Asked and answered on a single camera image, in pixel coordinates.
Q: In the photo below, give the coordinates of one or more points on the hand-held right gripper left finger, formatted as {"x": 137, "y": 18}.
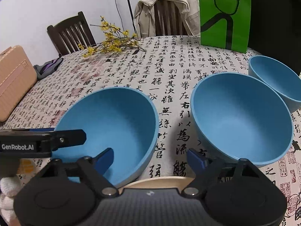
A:
{"x": 105, "y": 160}

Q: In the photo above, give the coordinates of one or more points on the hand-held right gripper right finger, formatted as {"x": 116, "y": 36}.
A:
{"x": 195, "y": 161}

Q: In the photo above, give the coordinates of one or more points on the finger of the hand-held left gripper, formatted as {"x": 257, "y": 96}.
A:
{"x": 42, "y": 130}
{"x": 70, "y": 137}

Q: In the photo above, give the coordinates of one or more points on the blue bowl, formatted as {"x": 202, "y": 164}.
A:
{"x": 235, "y": 122}
{"x": 270, "y": 75}
{"x": 117, "y": 122}

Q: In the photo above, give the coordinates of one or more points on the cream plate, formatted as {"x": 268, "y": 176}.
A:
{"x": 155, "y": 181}

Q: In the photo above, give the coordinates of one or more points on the person's left hand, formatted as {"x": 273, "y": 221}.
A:
{"x": 9, "y": 186}

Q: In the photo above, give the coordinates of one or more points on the peach hard case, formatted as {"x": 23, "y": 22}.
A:
{"x": 14, "y": 87}

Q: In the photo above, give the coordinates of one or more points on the purple grey cloth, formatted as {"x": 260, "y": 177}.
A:
{"x": 47, "y": 68}

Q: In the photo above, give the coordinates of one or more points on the yellow flower branch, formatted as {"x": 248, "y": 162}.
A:
{"x": 112, "y": 42}

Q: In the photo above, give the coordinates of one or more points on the dark wooden chair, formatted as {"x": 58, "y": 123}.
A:
{"x": 65, "y": 20}

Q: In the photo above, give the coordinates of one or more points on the green paper bag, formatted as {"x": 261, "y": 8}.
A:
{"x": 242, "y": 28}

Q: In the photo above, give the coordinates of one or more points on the beige jacket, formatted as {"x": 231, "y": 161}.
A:
{"x": 145, "y": 11}

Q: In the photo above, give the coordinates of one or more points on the wooden chair under jacket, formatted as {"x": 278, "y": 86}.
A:
{"x": 169, "y": 16}

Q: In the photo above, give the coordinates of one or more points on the studio light on stand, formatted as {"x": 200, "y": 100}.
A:
{"x": 128, "y": 2}

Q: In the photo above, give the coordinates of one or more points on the black paper bag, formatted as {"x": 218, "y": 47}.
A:
{"x": 275, "y": 16}

